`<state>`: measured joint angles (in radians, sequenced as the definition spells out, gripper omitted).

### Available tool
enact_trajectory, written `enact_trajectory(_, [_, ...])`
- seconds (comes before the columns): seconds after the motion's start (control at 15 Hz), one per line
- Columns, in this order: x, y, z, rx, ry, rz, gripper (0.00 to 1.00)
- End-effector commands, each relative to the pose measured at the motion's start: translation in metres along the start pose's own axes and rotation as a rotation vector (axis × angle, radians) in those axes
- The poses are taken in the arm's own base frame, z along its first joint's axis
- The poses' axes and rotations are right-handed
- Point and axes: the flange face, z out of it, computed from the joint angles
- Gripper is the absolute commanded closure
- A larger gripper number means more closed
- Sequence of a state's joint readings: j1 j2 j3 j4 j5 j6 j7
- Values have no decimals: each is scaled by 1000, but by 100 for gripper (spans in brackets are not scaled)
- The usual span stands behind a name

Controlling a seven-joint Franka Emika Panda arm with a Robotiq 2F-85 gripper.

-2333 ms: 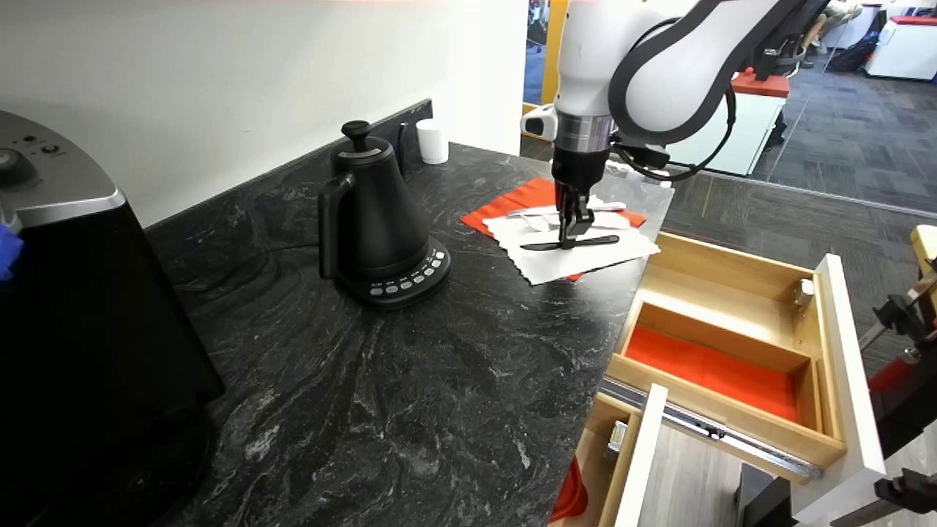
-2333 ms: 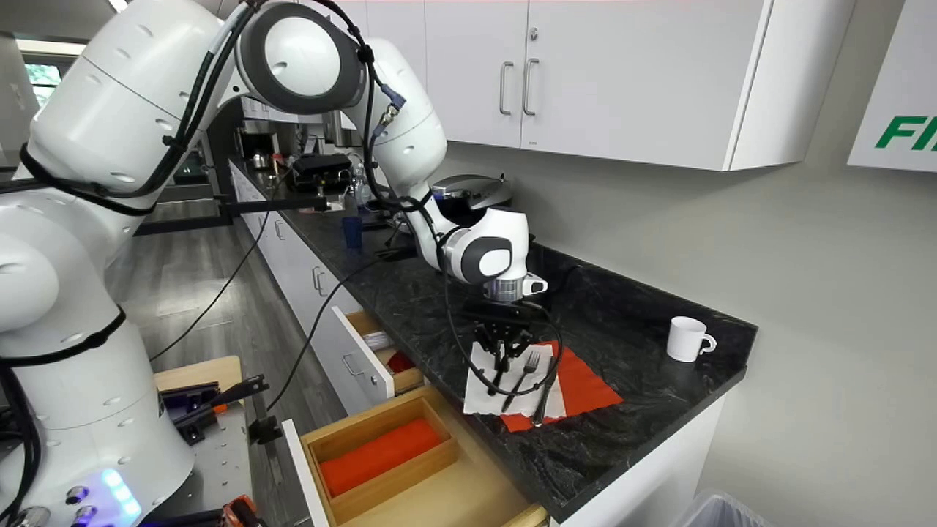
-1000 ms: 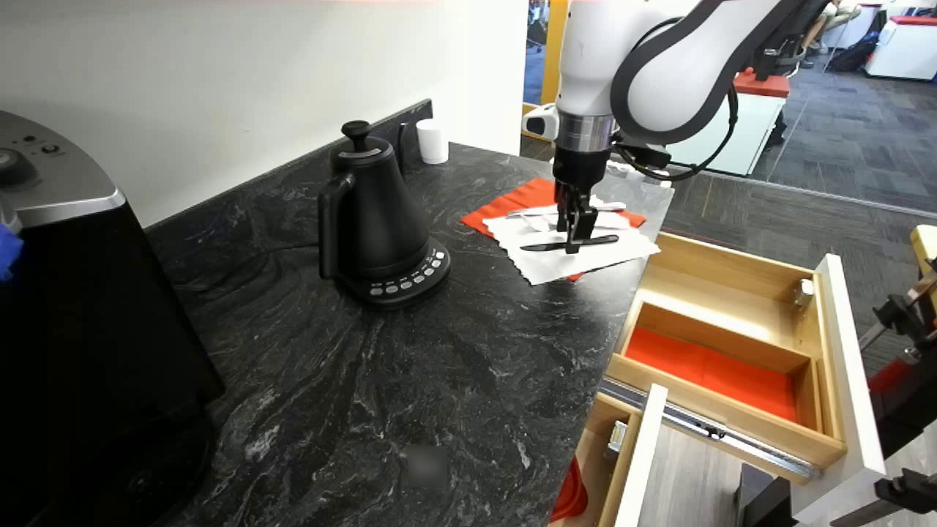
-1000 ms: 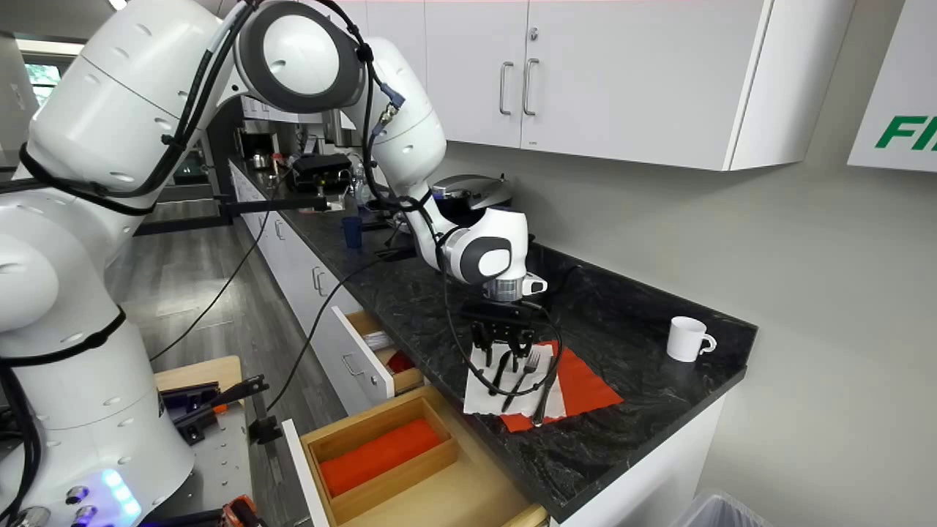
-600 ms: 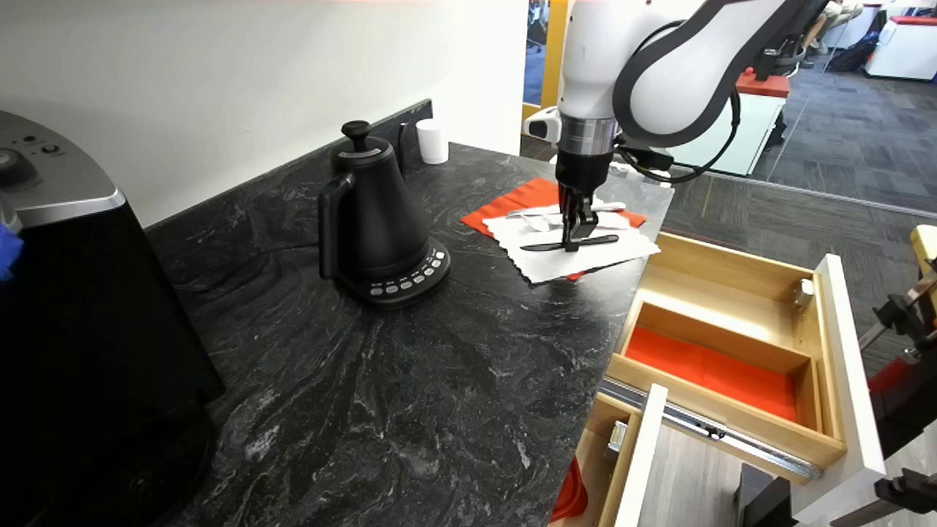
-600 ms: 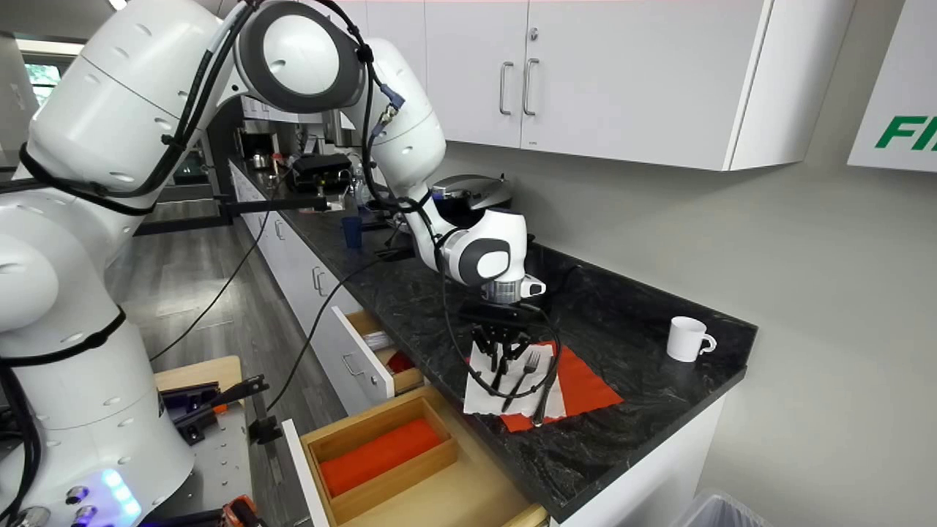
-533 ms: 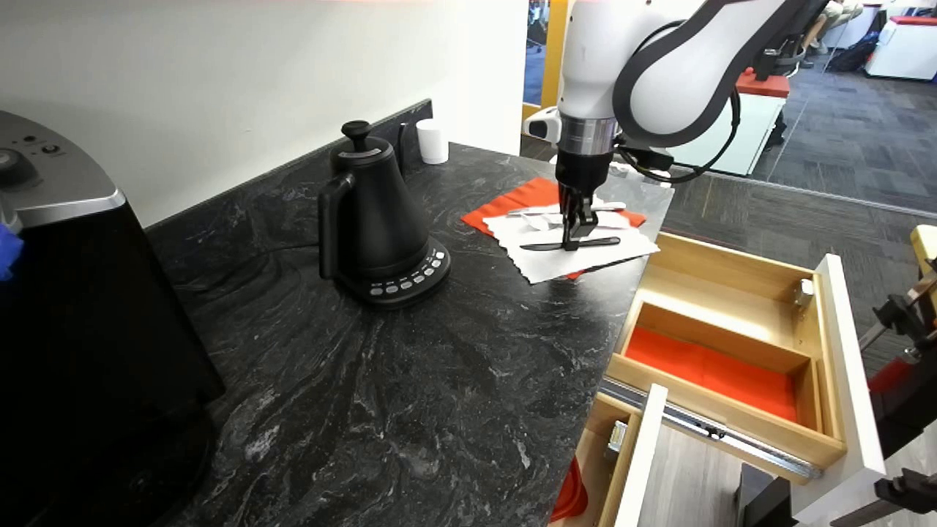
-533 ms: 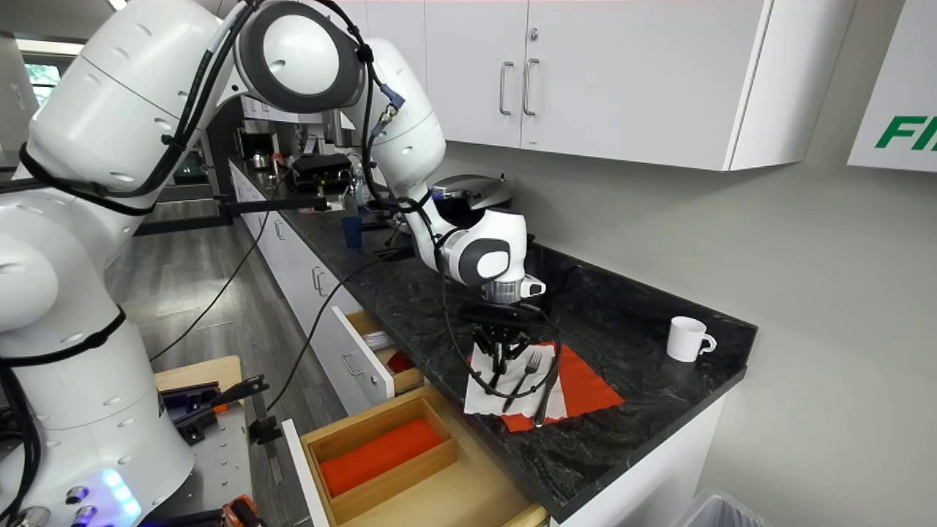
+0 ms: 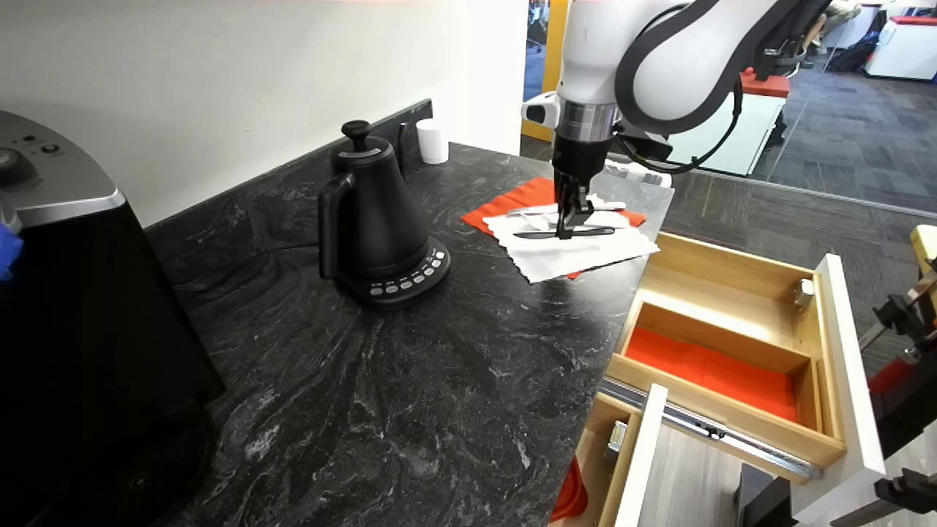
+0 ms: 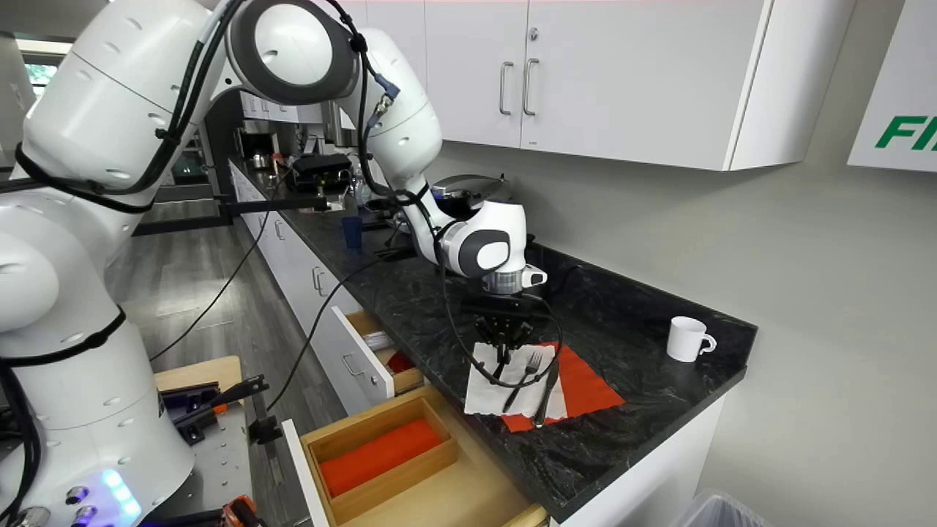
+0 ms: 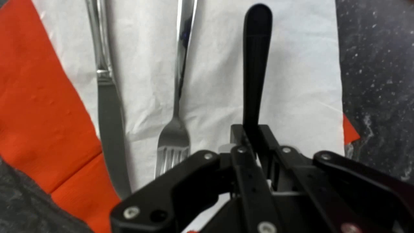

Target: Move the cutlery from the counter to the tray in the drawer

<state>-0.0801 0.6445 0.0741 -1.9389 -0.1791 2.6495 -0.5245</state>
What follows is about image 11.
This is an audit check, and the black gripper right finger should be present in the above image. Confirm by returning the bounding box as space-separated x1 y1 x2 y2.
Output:
257 124 414 233

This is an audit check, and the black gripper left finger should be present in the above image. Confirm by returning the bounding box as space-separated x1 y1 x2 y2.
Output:
108 123 282 233

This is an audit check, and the silver metal fork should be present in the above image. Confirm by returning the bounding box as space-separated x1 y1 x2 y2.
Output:
152 0 200 180

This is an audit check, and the silver metal knife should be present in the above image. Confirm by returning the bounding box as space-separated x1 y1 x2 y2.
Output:
84 0 133 201

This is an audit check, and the black plastic utensil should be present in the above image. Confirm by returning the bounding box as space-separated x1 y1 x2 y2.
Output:
240 2 274 145

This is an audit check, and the white paper napkin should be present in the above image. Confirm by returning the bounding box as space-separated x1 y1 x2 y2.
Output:
31 0 347 233

